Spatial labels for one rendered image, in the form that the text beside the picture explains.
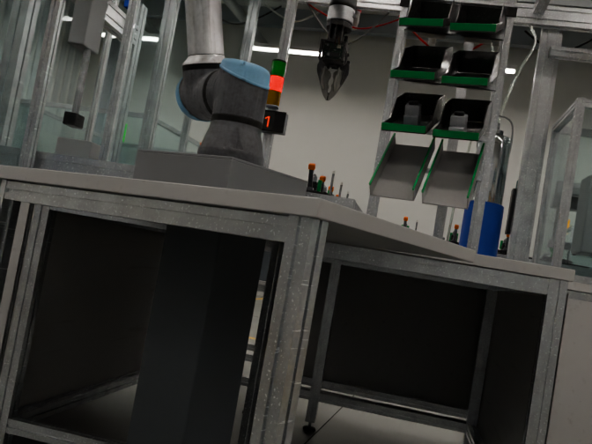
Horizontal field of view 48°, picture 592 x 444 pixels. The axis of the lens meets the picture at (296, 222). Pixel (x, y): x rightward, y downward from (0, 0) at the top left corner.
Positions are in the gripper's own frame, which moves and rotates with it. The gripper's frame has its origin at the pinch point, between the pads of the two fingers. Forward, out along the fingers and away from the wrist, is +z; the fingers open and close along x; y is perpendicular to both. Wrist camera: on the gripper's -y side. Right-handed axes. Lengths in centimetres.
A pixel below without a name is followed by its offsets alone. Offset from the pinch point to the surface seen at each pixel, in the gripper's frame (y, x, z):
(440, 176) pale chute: -20.2, 34.1, 14.6
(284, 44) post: -33.4, -23.7, -24.8
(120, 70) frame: -34, -82, -9
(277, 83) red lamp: -29.6, -22.8, -10.2
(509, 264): 6, 54, 39
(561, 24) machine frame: -122, 77, -78
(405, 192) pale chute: -11.6, 25.1, 22.0
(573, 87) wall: -1056, 256, -351
